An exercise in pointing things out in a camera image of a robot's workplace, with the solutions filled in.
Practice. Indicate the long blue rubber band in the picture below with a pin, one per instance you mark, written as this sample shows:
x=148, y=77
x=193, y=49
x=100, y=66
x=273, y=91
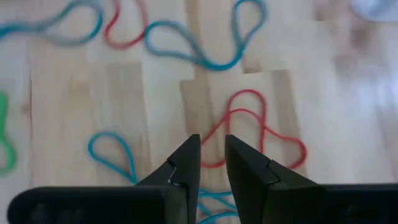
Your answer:
x=100, y=23

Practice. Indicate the green rubber band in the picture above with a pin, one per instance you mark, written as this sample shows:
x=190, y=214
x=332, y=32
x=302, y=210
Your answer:
x=3, y=115

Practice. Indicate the red rubber band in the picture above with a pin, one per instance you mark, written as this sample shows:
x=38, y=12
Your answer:
x=122, y=46
x=247, y=91

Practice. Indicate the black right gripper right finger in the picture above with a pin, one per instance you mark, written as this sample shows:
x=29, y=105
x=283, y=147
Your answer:
x=280, y=202

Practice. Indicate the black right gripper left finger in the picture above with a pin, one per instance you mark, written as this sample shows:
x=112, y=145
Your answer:
x=109, y=205

